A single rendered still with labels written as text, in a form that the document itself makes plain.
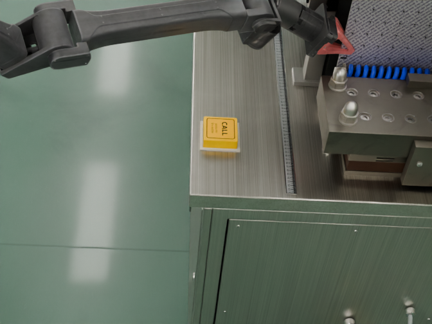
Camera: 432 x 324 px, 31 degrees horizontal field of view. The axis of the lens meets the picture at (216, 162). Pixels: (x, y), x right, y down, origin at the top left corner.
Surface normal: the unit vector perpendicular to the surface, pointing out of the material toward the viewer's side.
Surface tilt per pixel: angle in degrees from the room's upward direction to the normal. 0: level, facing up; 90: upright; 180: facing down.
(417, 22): 90
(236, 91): 0
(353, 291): 90
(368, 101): 0
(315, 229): 90
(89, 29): 21
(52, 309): 0
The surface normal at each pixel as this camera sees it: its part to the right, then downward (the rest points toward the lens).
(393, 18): 0.00, 0.73
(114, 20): 0.28, -0.40
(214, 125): 0.07, -0.67
